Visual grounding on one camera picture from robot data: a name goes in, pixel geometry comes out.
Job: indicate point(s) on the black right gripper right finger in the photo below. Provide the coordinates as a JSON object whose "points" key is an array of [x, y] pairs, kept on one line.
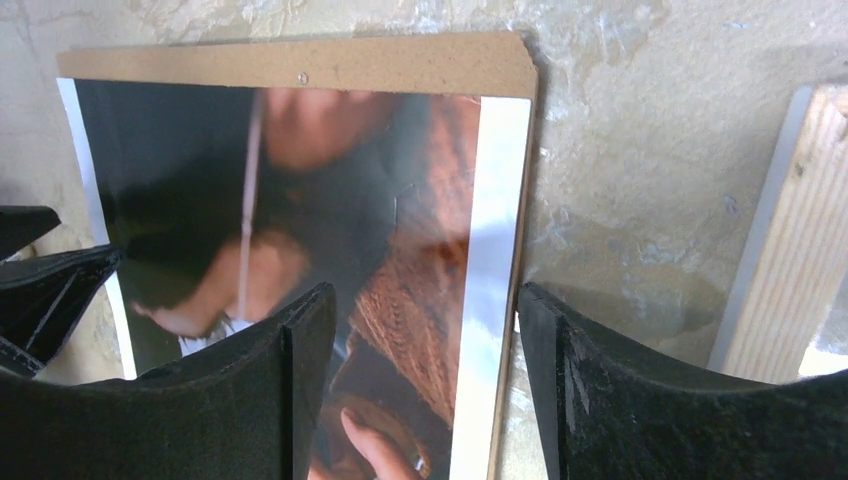
{"points": [[608, 407]]}

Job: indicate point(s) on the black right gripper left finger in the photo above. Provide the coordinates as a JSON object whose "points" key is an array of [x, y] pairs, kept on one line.
{"points": [[245, 407]]}

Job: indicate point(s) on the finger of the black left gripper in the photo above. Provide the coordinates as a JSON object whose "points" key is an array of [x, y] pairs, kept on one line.
{"points": [[42, 301], [22, 225]]}

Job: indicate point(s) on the printed photo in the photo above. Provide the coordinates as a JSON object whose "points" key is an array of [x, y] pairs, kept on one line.
{"points": [[237, 177]]}

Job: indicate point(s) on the wooden picture frame with glass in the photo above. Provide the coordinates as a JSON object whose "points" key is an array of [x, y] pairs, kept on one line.
{"points": [[795, 257]]}

